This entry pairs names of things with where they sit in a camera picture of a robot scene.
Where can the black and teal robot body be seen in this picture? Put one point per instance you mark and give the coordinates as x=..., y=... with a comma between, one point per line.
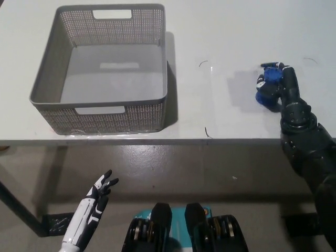
x=162, y=225

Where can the black table leg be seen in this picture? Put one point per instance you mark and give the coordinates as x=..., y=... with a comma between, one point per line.
x=21, y=207

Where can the blue chess rook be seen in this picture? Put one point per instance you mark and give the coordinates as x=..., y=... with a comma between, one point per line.
x=273, y=74

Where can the thin curved black thread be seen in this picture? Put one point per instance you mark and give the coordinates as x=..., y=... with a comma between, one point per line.
x=203, y=62
x=311, y=59

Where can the short thick black thread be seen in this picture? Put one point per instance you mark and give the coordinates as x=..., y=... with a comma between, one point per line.
x=208, y=133

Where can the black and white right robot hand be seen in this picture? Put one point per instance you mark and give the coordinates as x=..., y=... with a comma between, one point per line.
x=290, y=84

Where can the grey perforated plastic basket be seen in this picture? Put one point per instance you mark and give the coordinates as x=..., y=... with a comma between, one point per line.
x=105, y=119

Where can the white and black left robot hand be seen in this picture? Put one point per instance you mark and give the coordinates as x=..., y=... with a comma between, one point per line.
x=84, y=218

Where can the black table foot plate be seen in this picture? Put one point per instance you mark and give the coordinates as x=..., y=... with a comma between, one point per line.
x=56, y=223

